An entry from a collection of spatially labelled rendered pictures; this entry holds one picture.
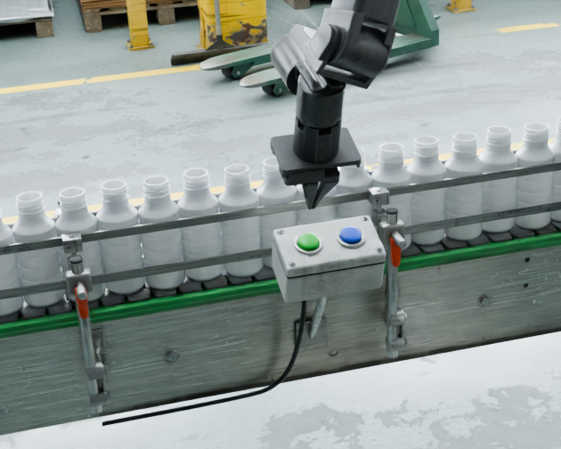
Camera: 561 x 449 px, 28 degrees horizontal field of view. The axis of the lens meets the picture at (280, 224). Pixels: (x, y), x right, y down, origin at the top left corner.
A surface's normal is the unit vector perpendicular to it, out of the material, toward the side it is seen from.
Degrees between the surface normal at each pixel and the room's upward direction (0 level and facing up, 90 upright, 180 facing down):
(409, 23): 90
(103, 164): 0
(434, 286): 90
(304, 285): 110
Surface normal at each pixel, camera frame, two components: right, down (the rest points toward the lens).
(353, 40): 0.55, 0.22
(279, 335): 0.25, 0.40
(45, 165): -0.04, -0.90
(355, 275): 0.26, 0.69
